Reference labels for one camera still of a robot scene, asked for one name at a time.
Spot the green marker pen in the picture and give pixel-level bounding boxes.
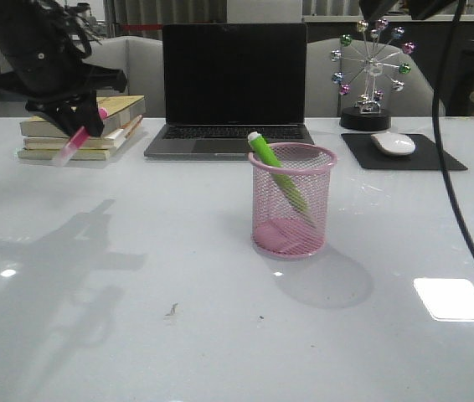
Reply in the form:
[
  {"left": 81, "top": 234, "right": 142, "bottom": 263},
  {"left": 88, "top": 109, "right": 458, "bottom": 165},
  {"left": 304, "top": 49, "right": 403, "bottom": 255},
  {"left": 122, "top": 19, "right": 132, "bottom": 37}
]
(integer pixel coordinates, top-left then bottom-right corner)
[{"left": 247, "top": 131, "right": 316, "bottom": 229}]

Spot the black right cable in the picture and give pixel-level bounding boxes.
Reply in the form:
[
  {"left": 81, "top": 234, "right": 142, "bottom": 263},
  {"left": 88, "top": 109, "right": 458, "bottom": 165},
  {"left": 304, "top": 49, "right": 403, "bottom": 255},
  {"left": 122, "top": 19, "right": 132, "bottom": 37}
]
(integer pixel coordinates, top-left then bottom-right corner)
[{"left": 431, "top": 0, "right": 474, "bottom": 402}]

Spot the white computer mouse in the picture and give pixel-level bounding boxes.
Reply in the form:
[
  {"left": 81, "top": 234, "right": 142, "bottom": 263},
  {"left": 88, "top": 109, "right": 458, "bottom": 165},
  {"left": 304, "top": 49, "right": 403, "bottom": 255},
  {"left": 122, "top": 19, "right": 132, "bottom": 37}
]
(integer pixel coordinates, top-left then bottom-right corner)
[{"left": 370, "top": 131, "right": 416, "bottom": 156}]

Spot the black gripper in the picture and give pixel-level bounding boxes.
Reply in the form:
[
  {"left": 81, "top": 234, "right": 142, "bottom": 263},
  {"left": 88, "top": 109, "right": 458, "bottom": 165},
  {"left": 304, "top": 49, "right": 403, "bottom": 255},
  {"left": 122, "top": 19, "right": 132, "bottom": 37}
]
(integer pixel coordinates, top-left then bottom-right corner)
[{"left": 0, "top": 50, "right": 127, "bottom": 137}]

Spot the black mouse pad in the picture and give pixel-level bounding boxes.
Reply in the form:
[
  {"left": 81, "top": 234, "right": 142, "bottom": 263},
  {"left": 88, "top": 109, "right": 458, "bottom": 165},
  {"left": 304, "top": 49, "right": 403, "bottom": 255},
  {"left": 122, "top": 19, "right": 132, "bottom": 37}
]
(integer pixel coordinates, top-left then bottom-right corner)
[{"left": 340, "top": 132, "right": 469, "bottom": 172}]

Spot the ferris wheel desk ornament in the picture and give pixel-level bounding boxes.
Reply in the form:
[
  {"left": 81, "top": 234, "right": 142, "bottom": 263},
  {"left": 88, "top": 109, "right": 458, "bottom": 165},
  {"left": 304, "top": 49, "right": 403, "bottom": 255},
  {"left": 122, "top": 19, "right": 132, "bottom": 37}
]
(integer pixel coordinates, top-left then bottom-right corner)
[{"left": 330, "top": 17, "right": 415, "bottom": 131}]

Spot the yellow book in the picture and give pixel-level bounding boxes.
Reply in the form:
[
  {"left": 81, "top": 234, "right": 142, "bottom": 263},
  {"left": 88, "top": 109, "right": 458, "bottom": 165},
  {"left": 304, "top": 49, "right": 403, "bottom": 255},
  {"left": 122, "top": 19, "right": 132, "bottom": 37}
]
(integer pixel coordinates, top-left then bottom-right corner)
[
  {"left": 19, "top": 95, "right": 146, "bottom": 138},
  {"left": 16, "top": 125, "right": 142, "bottom": 161}
]

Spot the middle book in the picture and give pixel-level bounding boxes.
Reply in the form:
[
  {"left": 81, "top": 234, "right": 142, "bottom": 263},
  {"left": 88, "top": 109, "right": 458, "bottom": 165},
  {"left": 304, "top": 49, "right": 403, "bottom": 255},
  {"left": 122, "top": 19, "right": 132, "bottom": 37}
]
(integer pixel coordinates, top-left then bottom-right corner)
[{"left": 23, "top": 115, "right": 142, "bottom": 150}]

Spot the pink marker pen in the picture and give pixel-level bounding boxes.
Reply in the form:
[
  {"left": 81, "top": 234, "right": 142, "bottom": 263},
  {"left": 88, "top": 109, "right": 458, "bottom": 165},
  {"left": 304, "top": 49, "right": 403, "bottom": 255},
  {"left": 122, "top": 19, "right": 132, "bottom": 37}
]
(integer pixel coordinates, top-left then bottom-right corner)
[{"left": 51, "top": 126, "right": 104, "bottom": 168}]

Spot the pink mesh pen holder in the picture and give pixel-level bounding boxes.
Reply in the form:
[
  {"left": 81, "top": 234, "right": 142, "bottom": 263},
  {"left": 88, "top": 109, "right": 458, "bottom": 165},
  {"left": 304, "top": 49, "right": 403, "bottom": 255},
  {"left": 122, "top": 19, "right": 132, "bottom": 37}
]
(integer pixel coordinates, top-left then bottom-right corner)
[{"left": 248, "top": 142, "right": 337, "bottom": 260}]

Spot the left grey chair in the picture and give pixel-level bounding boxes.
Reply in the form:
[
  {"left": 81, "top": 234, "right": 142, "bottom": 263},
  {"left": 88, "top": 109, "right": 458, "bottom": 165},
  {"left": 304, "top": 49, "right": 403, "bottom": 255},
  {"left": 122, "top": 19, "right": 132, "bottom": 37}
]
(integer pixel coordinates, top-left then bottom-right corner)
[{"left": 85, "top": 36, "right": 166, "bottom": 117}]

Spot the top yellow book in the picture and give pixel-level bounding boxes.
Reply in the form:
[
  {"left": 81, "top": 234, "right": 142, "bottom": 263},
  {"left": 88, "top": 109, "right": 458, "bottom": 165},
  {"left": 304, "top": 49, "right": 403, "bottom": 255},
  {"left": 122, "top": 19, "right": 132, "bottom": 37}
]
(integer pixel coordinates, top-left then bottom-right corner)
[{"left": 19, "top": 95, "right": 146, "bottom": 138}]

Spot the grey laptop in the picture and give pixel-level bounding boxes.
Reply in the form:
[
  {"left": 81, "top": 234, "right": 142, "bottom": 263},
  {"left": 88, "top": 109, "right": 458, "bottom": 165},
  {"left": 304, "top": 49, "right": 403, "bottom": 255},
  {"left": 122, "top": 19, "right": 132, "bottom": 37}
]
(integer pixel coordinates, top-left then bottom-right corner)
[{"left": 144, "top": 23, "right": 312, "bottom": 160}]

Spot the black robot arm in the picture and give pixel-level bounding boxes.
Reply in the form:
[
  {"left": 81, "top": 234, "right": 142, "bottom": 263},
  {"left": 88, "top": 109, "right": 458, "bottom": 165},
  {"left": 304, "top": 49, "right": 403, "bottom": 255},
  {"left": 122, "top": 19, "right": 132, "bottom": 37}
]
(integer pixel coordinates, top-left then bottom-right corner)
[{"left": 0, "top": 1, "right": 127, "bottom": 137}]

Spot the bottom yellow book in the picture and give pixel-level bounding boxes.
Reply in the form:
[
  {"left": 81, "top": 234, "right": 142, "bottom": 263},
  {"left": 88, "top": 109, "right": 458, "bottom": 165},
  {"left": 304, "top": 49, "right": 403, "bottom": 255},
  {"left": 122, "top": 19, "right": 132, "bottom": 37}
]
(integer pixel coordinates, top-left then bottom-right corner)
[{"left": 16, "top": 125, "right": 142, "bottom": 161}]

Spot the white cabinet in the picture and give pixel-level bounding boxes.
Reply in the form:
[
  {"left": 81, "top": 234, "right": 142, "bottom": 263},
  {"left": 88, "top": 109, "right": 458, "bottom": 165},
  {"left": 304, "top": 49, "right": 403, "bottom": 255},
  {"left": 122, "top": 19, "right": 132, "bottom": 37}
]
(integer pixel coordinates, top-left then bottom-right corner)
[{"left": 226, "top": 0, "right": 302, "bottom": 23}]

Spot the right grey chair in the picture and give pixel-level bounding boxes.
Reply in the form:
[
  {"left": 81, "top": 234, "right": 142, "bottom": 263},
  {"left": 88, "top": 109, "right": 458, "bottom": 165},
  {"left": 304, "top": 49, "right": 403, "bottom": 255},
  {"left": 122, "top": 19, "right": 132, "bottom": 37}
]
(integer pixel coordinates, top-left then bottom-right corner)
[{"left": 305, "top": 38, "right": 434, "bottom": 117}]

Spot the grey chair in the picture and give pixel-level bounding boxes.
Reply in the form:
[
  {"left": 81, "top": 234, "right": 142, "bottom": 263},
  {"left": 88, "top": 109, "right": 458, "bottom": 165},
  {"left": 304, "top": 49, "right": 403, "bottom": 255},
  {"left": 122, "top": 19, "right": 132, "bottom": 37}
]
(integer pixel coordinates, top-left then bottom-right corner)
[
  {"left": 85, "top": 36, "right": 166, "bottom": 117},
  {"left": 305, "top": 38, "right": 434, "bottom": 117}
]

